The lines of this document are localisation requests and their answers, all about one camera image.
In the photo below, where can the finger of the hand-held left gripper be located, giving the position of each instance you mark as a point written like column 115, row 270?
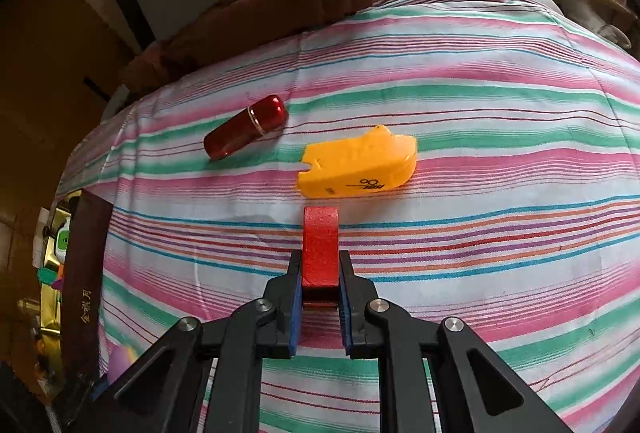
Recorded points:
column 99, row 388

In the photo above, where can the gold tin box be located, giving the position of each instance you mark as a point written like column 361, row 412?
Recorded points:
column 85, row 263

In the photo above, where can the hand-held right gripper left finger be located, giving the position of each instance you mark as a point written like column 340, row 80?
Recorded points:
column 296, row 313

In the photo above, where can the white cloth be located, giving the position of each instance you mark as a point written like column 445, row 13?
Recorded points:
column 114, row 103

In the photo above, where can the dark red tube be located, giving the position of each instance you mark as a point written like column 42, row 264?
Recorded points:
column 245, row 128

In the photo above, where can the red rectangular block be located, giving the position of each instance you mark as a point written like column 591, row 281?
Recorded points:
column 320, row 253

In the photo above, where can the striped bed sheet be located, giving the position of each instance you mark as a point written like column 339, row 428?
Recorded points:
column 475, row 138

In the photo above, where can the green and white plastic case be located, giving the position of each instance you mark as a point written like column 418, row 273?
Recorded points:
column 63, row 240

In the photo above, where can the green plastic toy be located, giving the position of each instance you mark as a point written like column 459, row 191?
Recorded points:
column 47, row 274

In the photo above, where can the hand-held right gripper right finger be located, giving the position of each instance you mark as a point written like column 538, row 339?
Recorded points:
column 345, row 310

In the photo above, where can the yellow wooden wardrobe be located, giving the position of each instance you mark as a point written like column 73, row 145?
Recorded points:
column 50, row 88

